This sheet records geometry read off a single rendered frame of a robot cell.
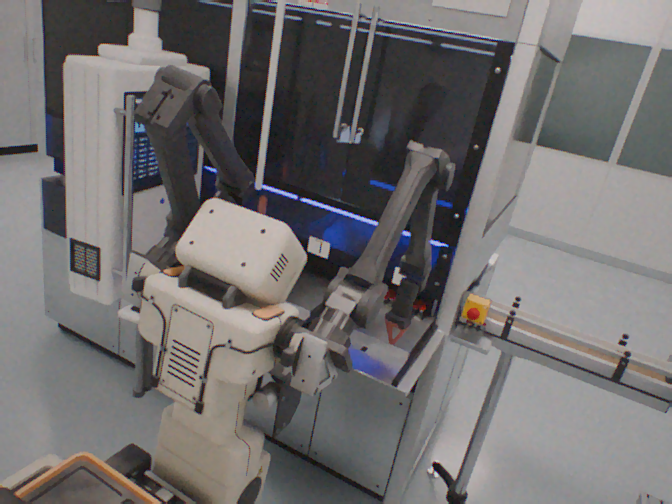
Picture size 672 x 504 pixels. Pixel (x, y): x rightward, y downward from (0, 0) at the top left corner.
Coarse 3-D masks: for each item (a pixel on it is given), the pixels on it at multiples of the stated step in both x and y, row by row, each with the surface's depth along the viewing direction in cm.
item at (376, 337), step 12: (384, 312) 179; (384, 324) 171; (420, 324) 176; (432, 324) 175; (360, 336) 158; (372, 336) 156; (384, 336) 164; (408, 336) 167; (420, 336) 161; (384, 348) 155; (396, 348) 153; (408, 348) 160
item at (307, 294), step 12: (300, 276) 194; (312, 276) 195; (324, 276) 197; (300, 288) 184; (312, 288) 186; (324, 288) 188; (288, 300) 175; (300, 300) 176; (312, 300) 178; (300, 312) 166; (312, 312) 166
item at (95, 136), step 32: (64, 64) 144; (96, 64) 139; (128, 64) 146; (160, 64) 158; (192, 64) 181; (64, 96) 147; (96, 96) 142; (96, 128) 145; (96, 160) 148; (192, 160) 186; (96, 192) 152; (160, 192) 174; (96, 224) 156; (160, 224) 179; (96, 256) 160; (96, 288) 164
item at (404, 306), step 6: (396, 300) 150; (402, 300) 148; (408, 300) 148; (414, 300) 151; (396, 306) 150; (402, 306) 149; (408, 306) 149; (390, 312) 151; (396, 312) 150; (402, 312) 149; (408, 312) 150; (390, 318) 148; (396, 318) 147; (402, 318) 149; (408, 318) 150; (402, 324) 147
